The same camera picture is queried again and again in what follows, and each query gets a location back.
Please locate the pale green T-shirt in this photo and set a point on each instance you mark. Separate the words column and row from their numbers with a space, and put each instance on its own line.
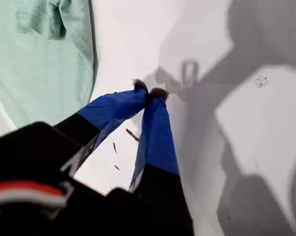
column 39, row 64

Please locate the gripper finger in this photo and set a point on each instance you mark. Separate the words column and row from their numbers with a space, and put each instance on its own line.
column 157, row 147
column 108, row 110

